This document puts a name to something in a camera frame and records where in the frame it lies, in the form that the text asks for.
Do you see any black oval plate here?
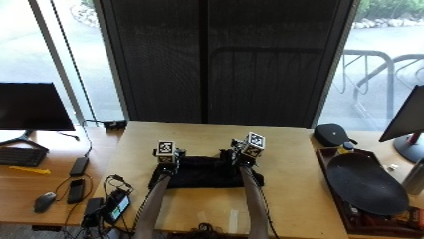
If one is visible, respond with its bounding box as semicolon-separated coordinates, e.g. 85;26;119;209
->
326;152;411;217

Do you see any monitor with red stand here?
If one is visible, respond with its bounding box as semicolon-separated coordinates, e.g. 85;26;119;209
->
378;84;424;164

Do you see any smartphone with lit screen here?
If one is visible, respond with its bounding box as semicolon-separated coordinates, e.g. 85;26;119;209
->
103;188;133;225

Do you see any black computer mouse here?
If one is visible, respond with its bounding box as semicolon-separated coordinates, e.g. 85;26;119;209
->
33;191;59;214

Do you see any small black box device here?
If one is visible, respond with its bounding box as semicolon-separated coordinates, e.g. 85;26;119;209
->
83;197;107;227

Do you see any black zip case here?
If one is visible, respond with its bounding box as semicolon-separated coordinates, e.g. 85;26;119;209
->
313;123;359;148

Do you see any black keyboard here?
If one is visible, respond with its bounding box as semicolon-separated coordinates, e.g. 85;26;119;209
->
0;146;49;168

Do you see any black computer monitor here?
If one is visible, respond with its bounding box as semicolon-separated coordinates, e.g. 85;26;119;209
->
0;82;77;152

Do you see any black power adapter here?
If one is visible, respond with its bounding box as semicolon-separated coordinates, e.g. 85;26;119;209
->
68;156;91;177

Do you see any black smartphone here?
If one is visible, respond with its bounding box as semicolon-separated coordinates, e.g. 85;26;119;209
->
67;178;87;205

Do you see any yellow flat tool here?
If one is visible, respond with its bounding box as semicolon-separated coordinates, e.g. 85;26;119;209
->
8;165;52;175

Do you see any metal bicycle rack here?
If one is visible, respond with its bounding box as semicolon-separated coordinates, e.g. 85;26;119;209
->
331;49;424;124

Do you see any yellow bottle with dark cap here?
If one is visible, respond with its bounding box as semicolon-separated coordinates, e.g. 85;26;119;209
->
337;141;356;156

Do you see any person's right hand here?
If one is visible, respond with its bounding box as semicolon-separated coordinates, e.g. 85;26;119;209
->
218;138;257;169

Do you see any grey metal bottle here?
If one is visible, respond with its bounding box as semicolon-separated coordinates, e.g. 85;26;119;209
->
400;157;424;196

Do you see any black connector block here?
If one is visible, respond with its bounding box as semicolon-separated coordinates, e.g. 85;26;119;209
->
103;120;129;131

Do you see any person's left hand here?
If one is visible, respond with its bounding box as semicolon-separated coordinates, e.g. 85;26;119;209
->
156;148;188;176

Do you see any strip of clear tape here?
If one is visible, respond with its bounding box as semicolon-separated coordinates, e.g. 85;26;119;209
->
226;208;239;235

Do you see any dark wooden tray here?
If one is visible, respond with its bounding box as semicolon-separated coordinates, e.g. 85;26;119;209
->
315;146;424;238

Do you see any black cloth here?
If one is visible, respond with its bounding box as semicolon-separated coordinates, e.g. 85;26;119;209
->
149;155;265;190

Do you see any dark window blind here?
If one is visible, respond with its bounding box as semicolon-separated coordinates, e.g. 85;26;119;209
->
93;0;355;129

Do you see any white marker cube glove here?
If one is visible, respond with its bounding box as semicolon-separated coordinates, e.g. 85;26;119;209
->
156;139;178;157
239;131;267;159

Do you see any white marker cube left glove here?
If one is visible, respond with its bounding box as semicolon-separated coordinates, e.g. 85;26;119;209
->
156;139;178;157

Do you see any black cable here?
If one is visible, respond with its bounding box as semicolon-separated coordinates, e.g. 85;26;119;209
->
56;119;108;158

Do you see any white marker cube right glove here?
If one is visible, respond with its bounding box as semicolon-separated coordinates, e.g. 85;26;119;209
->
239;131;267;159

